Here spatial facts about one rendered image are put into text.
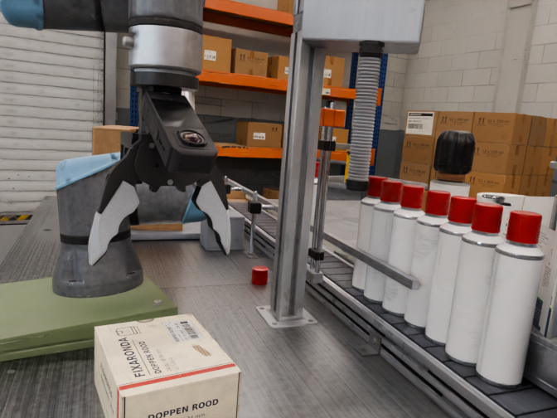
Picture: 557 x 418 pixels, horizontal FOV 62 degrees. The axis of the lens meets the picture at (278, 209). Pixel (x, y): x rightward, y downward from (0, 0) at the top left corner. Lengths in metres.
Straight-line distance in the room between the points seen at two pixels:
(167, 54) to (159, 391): 0.33
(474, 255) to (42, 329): 0.57
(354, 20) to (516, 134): 3.62
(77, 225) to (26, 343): 0.21
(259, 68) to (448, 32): 2.83
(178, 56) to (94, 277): 0.45
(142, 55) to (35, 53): 4.55
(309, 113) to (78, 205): 0.40
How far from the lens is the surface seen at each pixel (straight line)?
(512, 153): 4.27
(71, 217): 0.83
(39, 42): 5.05
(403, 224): 0.74
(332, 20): 0.72
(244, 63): 4.88
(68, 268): 0.85
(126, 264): 0.85
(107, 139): 1.30
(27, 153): 5.03
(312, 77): 0.78
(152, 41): 0.50
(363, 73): 0.69
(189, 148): 0.42
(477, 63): 6.38
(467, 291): 0.63
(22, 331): 0.74
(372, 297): 0.81
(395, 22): 0.71
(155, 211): 0.82
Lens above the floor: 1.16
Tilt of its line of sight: 10 degrees down
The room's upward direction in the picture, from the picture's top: 4 degrees clockwise
